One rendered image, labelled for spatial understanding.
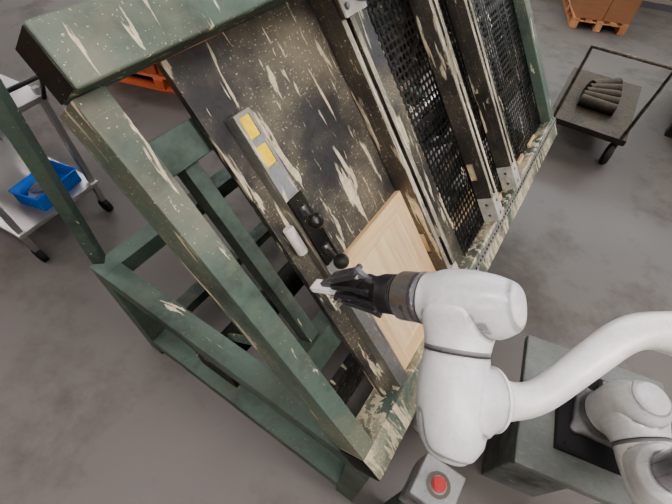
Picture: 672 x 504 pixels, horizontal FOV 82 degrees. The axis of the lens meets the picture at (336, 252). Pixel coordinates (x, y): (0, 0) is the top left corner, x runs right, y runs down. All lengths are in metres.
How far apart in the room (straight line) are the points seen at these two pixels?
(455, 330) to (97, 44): 0.69
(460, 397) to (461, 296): 0.14
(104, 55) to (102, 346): 2.09
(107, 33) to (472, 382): 0.76
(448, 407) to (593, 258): 2.83
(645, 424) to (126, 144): 1.49
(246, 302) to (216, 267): 0.10
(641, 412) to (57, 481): 2.38
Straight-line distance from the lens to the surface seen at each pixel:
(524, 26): 2.52
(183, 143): 0.91
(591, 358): 0.77
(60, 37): 0.75
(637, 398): 1.49
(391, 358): 1.26
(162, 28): 0.81
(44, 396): 2.67
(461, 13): 1.81
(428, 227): 1.34
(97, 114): 0.77
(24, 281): 3.18
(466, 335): 0.60
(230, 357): 1.50
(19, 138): 1.36
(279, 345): 0.93
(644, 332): 0.84
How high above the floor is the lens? 2.15
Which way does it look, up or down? 52 degrees down
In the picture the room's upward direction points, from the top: 4 degrees clockwise
